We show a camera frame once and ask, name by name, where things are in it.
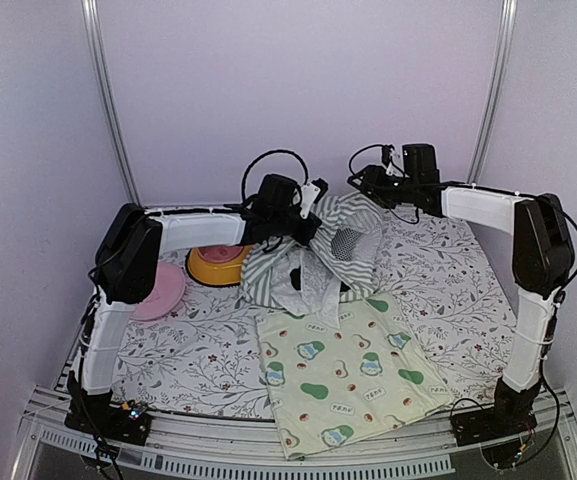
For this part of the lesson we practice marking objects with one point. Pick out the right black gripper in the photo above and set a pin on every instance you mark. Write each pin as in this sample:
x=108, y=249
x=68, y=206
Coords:
x=372, y=183

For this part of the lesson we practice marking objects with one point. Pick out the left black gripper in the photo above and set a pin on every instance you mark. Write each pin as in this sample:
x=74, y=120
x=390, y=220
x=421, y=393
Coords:
x=306, y=237

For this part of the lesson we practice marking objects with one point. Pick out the striped fabric pet tent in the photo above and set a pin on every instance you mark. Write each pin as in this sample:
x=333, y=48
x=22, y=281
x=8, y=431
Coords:
x=338, y=265

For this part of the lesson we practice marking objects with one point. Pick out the avocado print cushion mat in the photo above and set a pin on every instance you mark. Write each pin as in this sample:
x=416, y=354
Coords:
x=331, y=387

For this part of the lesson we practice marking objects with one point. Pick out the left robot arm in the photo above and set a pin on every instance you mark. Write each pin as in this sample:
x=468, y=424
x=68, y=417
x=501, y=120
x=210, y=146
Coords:
x=125, y=267

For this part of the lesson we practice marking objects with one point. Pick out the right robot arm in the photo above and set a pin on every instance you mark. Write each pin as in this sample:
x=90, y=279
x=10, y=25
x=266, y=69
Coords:
x=543, y=257

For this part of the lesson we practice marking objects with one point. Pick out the yellow double pet feeder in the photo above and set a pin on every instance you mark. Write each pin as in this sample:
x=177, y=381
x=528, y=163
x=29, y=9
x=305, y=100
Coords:
x=215, y=275

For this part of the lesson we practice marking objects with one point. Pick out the pink bowl in feeder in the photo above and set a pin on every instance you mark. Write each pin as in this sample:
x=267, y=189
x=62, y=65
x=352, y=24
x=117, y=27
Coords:
x=220, y=254

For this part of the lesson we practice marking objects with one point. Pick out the pink round plate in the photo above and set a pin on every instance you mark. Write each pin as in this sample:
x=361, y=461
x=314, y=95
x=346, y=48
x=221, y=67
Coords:
x=168, y=290

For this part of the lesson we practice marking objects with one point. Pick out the floral table cloth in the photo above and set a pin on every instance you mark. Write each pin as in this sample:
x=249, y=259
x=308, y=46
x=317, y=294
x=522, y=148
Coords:
x=203, y=358

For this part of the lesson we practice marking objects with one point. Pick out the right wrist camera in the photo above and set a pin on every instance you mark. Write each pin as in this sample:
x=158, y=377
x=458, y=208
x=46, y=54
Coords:
x=388, y=159

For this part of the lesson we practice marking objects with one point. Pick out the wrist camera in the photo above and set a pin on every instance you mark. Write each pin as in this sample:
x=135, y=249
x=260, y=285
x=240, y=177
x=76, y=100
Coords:
x=388, y=159
x=309, y=194

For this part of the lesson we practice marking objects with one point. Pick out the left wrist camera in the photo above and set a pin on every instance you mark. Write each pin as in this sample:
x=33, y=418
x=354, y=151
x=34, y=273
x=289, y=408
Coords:
x=309, y=194

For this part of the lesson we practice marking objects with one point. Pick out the right aluminium frame post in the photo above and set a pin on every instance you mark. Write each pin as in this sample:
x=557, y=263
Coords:
x=501, y=58

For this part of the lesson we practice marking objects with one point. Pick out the aluminium frame post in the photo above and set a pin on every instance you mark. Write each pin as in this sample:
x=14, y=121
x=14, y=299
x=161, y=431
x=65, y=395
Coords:
x=93, y=30
x=501, y=58

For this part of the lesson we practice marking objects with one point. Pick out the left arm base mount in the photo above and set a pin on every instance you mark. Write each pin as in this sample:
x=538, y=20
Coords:
x=98, y=416

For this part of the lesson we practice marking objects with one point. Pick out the left aluminium frame post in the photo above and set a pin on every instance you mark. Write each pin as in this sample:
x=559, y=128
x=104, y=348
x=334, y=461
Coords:
x=93, y=30

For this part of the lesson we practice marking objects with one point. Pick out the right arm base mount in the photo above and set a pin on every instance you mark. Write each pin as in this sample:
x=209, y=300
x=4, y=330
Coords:
x=498, y=425

